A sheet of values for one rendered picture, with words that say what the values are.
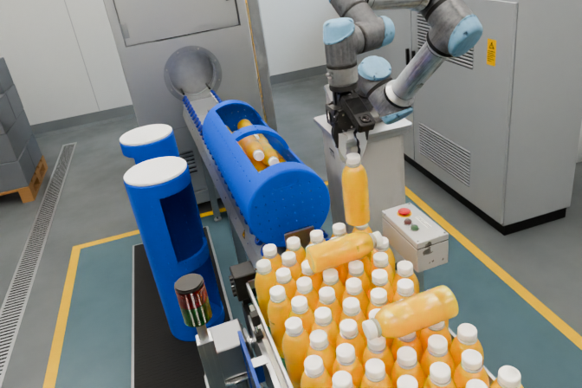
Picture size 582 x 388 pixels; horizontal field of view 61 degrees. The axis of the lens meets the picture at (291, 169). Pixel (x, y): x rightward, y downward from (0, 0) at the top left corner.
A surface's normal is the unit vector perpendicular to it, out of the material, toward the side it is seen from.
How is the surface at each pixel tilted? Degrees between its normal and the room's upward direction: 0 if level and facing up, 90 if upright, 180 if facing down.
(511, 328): 0
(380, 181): 90
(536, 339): 0
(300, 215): 90
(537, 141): 90
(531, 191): 90
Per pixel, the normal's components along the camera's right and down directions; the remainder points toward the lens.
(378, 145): 0.28, 0.39
